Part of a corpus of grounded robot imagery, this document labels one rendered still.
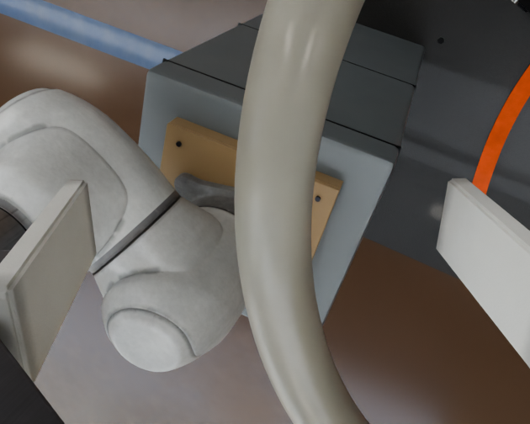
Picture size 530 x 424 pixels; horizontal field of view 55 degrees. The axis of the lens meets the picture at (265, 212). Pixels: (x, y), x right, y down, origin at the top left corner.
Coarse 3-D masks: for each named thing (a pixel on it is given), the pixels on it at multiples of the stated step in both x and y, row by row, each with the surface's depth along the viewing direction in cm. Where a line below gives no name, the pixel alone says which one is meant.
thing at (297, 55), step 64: (320, 0) 15; (256, 64) 17; (320, 64) 16; (256, 128) 17; (320, 128) 18; (256, 192) 18; (256, 256) 19; (256, 320) 21; (320, 320) 22; (320, 384) 22
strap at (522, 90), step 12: (528, 72) 131; (516, 84) 134; (528, 84) 132; (516, 96) 135; (528, 96) 134; (504, 108) 137; (516, 108) 136; (504, 120) 139; (492, 132) 141; (504, 132) 140; (492, 144) 142; (480, 156) 145; (492, 156) 144; (480, 168) 147; (492, 168) 146; (480, 180) 148
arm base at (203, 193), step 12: (180, 180) 79; (192, 180) 78; (180, 192) 80; (192, 192) 79; (204, 192) 78; (216, 192) 77; (228, 192) 77; (204, 204) 75; (216, 204) 75; (228, 204) 75
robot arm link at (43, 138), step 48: (48, 96) 60; (0, 144) 58; (48, 144) 56; (96, 144) 60; (0, 192) 53; (48, 192) 53; (96, 192) 57; (144, 192) 62; (0, 240) 50; (96, 240) 58
